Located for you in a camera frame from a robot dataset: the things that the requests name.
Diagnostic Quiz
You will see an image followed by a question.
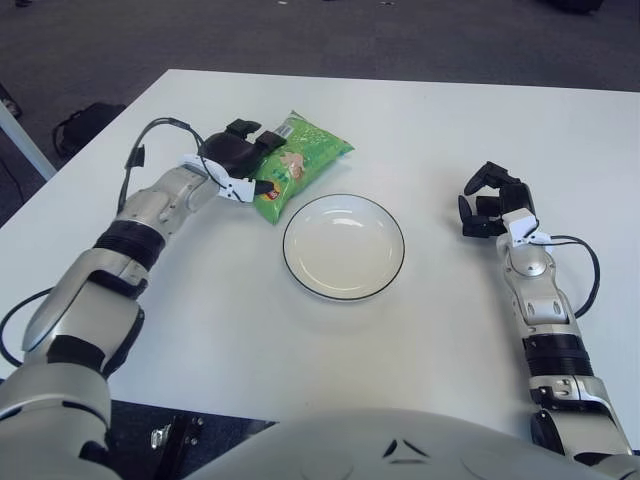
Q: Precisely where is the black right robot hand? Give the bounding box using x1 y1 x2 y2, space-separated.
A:
458 160 532 239

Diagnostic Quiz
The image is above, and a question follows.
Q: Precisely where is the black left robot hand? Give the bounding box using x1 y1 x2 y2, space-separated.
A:
202 118 287 197

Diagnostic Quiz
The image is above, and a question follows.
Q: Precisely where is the green snack bag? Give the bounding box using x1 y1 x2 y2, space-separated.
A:
252 110 356 226

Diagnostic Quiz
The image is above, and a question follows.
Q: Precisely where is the white plate with black rim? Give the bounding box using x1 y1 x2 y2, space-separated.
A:
282 194 405 303

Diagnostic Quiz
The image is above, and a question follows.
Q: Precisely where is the black bag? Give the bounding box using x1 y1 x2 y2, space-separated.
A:
52 102 127 156

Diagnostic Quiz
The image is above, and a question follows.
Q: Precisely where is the white furniture leg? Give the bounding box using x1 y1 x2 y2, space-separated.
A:
0 97 57 182

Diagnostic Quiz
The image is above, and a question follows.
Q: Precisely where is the dark chair caster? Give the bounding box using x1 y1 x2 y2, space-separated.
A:
0 82 24 119

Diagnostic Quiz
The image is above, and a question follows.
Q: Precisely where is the silver robot torso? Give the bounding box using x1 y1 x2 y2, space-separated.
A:
184 408 640 480

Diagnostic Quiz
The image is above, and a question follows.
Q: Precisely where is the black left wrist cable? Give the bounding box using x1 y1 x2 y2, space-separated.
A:
117 117 251 207

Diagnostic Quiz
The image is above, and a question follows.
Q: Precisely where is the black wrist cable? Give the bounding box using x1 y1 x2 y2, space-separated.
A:
542 233 601 319
117 117 251 207

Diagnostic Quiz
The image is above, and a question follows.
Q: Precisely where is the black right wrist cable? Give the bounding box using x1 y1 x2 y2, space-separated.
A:
542 233 601 319

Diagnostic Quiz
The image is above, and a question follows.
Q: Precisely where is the black metal bracket with screws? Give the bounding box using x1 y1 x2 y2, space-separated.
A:
149 413 205 480

